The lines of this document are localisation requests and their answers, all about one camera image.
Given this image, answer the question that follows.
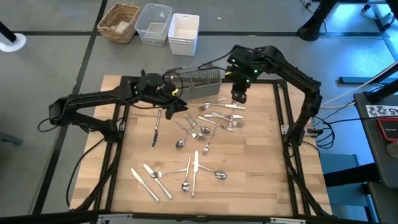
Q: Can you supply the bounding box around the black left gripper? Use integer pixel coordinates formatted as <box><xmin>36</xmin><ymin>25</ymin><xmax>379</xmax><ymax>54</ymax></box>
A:
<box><xmin>154</xmin><ymin>85</ymin><xmax>189</xmax><ymax>121</ymax></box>

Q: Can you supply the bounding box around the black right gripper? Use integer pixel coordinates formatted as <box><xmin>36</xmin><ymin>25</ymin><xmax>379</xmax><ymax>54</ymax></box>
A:
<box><xmin>229</xmin><ymin>74</ymin><xmax>251</xmax><ymax>104</ymax></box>

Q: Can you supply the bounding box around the silver table knife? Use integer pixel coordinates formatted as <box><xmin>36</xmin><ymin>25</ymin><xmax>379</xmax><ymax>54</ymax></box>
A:
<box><xmin>191</xmin><ymin>150</ymin><xmax>200</xmax><ymax>198</ymax></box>
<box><xmin>197</xmin><ymin>115</ymin><xmax>235</xmax><ymax>133</ymax></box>
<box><xmin>204</xmin><ymin>101</ymin><xmax>246</xmax><ymax>111</ymax></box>
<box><xmin>130</xmin><ymin>167</ymin><xmax>161</xmax><ymax>203</ymax></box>
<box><xmin>150</xmin><ymin>108</ymin><xmax>162</xmax><ymax>149</ymax></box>
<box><xmin>203</xmin><ymin>113</ymin><xmax>245</xmax><ymax>120</ymax></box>
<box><xmin>142</xmin><ymin>163</ymin><xmax>174</xmax><ymax>201</ymax></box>

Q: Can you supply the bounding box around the silver spoon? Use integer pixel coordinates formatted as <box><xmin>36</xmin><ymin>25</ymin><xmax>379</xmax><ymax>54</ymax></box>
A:
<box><xmin>183</xmin><ymin>113</ymin><xmax>211</xmax><ymax>135</ymax></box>
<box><xmin>197</xmin><ymin>163</ymin><xmax>228</xmax><ymax>181</ymax></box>
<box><xmin>175</xmin><ymin>123</ymin><xmax>194</xmax><ymax>149</ymax></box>
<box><xmin>181</xmin><ymin>156</ymin><xmax>192</xmax><ymax>193</ymax></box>
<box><xmin>174</xmin><ymin>120</ymin><xmax>206</xmax><ymax>141</ymax></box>

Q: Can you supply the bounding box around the grey plastic cutlery basket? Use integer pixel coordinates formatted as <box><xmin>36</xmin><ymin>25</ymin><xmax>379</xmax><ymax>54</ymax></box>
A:
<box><xmin>166</xmin><ymin>63</ymin><xmax>222</xmax><ymax>101</ymax></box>

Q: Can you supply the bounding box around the white plastic bin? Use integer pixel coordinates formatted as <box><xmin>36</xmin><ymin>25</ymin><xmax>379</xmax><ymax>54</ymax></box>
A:
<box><xmin>167</xmin><ymin>12</ymin><xmax>200</xmax><ymax>57</ymax></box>

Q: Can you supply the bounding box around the black power plug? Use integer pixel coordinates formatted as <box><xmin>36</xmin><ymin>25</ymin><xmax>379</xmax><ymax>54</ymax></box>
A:
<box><xmin>306</xmin><ymin>126</ymin><xmax>323</xmax><ymax>138</ymax></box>

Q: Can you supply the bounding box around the clear plastic bin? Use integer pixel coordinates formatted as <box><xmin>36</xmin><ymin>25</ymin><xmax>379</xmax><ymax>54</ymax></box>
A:
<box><xmin>134</xmin><ymin>2</ymin><xmax>173</xmax><ymax>47</ymax></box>

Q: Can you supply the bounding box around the black stand foot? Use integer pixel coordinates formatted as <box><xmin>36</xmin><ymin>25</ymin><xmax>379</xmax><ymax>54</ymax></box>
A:
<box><xmin>297</xmin><ymin>0</ymin><xmax>338</xmax><ymax>42</ymax></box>

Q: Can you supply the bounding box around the beige card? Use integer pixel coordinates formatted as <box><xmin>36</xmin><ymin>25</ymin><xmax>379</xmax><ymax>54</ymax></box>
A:
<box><xmin>114</xmin><ymin>20</ymin><xmax>130</xmax><ymax>34</ymax></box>

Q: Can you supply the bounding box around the wicker basket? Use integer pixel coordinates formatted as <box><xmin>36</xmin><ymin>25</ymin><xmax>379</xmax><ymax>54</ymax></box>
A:
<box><xmin>96</xmin><ymin>2</ymin><xmax>141</xmax><ymax>44</ymax></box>

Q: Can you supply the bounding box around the blue-grey seat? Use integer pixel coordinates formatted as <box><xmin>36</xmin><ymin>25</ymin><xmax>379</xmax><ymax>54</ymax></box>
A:
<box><xmin>319</xmin><ymin>153</ymin><xmax>371</xmax><ymax>208</ymax></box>

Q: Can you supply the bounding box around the black table leg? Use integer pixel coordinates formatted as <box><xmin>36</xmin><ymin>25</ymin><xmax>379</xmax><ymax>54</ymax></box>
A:
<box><xmin>338</xmin><ymin>60</ymin><xmax>398</xmax><ymax>85</ymax></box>

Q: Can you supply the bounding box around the black bar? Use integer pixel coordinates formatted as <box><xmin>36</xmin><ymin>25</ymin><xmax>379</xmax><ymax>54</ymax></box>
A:
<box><xmin>323</xmin><ymin>162</ymin><xmax>382</xmax><ymax>188</ymax></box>

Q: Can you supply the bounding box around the white printed label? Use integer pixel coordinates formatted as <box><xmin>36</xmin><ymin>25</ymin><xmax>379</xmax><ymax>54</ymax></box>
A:
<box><xmin>366</xmin><ymin>105</ymin><xmax>398</xmax><ymax>118</ymax></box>

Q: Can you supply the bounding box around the black side table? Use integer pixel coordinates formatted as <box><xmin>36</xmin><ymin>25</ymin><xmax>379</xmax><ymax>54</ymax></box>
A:
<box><xmin>353</xmin><ymin>91</ymin><xmax>398</xmax><ymax>189</ymax></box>

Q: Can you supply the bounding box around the red and black device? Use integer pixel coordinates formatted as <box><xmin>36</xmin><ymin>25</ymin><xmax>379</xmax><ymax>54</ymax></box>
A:
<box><xmin>374</xmin><ymin>117</ymin><xmax>398</xmax><ymax>142</ymax></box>

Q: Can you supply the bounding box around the grey round object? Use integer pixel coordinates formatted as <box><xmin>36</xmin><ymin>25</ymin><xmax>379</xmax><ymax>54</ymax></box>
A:
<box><xmin>385</xmin><ymin>145</ymin><xmax>398</xmax><ymax>160</ymax></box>

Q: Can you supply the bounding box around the grey floor object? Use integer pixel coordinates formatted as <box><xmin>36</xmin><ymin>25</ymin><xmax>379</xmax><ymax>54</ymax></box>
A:
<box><xmin>0</xmin><ymin>131</ymin><xmax>24</xmax><ymax>146</ymax></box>

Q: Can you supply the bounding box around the white round floor stand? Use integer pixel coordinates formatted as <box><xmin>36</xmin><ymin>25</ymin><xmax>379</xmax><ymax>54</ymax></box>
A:
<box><xmin>0</xmin><ymin>21</ymin><xmax>27</xmax><ymax>53</ymax></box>

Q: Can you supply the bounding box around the black cable with yellow tag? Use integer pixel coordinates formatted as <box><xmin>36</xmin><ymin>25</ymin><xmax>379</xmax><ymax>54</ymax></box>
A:
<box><xmin>161</xmin><ymin>68</ymin><xmax>187</xmax><ymax>100</ymax></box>
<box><xmin>197</xmin><ymin>46</ymin><xmax>239</xmax><ymax>77</ymax></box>

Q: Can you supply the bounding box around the black cable bundle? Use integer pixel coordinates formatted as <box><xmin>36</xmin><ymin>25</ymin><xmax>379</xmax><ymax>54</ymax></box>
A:
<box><xmin>309</xmin><ymin>114</ymin><xmax>336</xmax><ymax>149</ymax></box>

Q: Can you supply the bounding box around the white cable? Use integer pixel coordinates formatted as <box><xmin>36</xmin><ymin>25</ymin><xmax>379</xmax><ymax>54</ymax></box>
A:
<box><xmin>320</xmin><ymin>73</ymin><xmax>398</xmax><ymax>109</ymax></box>

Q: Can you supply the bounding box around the black floor cable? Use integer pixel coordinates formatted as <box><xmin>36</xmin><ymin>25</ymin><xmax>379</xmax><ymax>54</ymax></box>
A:
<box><xmin>65</xmin><ymin>136</ymin><xmax>108</xmax><ymax>208</ymax></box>

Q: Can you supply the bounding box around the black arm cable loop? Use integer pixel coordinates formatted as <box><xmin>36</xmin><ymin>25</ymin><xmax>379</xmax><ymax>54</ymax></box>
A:
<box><xmin>37</xmin><ymin>116</ymin><xmax>63</xmax><ymax>133</ymax></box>

